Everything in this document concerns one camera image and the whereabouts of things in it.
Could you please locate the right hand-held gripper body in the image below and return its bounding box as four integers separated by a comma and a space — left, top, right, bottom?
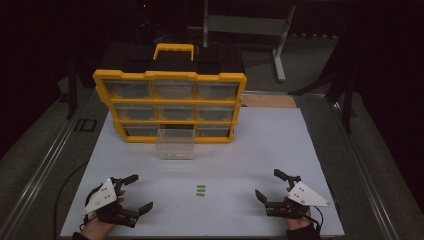
264, 175, 331, 220

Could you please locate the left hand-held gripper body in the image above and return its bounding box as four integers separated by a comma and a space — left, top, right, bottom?
82, 177, 142, 229

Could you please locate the clear plastic pull-out drawer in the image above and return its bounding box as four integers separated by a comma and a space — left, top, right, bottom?
155, 124, 196, 161

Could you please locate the yellow and black organizer case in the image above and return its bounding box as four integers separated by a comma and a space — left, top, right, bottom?
92, 42, 248, 144

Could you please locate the person's right hand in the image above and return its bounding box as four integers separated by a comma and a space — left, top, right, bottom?
285, 213, 313, 231

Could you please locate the person's left hand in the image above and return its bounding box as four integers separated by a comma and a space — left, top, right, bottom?
80, 189, 127, 240

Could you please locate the brown wooden board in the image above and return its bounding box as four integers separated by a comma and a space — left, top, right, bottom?
240, 94, 297, 109

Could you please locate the grid of closed organizer drawers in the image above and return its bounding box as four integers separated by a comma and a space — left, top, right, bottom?
102, 79, 240, 138

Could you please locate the black tripod stand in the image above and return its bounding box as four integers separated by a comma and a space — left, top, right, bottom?
288, 63, 357, 134

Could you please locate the black stand leg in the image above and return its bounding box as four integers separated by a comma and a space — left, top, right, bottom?
65, 58, 80, 120

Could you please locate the grey metal stand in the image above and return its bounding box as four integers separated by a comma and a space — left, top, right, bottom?
202, 0, 297, 83

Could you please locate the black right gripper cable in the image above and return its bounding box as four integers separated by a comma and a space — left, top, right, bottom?
308, 205, 325, 232

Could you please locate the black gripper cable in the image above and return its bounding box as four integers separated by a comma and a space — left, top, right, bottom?
52, 159, 92, 240
308, 205, 325, 232

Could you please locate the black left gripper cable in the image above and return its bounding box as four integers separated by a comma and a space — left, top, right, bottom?
52, 159, 92, 240

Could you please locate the aluminium rail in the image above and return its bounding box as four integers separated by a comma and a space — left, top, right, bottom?
0, 89, 95, 240
296, 93, 401, 240

